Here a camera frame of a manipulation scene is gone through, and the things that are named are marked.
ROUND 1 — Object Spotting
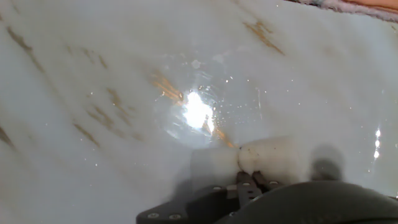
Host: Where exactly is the white rectangular sponge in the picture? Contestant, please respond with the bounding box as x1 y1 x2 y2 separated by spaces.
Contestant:
190 135 307 190

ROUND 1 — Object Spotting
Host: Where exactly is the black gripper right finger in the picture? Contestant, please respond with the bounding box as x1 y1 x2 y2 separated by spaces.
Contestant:
252 170 284 191

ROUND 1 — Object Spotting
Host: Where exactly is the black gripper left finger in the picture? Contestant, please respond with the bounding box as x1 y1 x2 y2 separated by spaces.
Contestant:
136 170 264 224

